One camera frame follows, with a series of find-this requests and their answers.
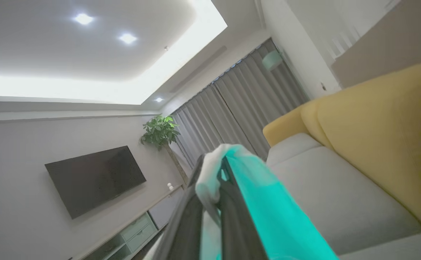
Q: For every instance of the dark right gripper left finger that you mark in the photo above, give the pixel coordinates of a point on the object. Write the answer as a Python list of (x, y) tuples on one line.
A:
[(183, 227)]

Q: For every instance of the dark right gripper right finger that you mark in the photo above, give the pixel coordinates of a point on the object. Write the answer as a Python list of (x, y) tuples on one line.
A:
[(235, 224)]

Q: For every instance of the red jersey with striped trim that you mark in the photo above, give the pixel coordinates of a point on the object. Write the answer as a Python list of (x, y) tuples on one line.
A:
[(275, 209)]

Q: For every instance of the small white ornament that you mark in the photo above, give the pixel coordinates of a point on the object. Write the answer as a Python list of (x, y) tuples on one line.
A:
[(170, 186)]

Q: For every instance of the pale green television cabinet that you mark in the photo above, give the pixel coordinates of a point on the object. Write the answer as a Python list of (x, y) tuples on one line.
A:
[(138, 233)]

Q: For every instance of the green potted tree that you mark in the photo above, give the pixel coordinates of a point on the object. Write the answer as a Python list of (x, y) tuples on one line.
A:
[(159, 131)]

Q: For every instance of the yellow sofa armrest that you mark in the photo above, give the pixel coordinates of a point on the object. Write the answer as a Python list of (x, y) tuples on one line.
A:
[(286, 126)]

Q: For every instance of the grey pleated curtain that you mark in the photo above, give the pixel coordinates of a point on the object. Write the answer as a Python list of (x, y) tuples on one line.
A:
[(232, 108)]

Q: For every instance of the pale green cylindrical lamp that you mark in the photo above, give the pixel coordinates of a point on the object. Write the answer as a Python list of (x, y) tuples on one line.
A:
[(271, 60)]

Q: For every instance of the large grey sofa seat cushion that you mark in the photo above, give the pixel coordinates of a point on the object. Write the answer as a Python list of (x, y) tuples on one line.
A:
[(405, 249)]

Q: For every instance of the yellow sofa back cushion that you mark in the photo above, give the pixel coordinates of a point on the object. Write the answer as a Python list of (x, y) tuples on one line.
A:
[(394, 137)]

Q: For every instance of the black wall television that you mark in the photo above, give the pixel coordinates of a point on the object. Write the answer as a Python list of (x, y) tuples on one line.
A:
[(94, 180)]

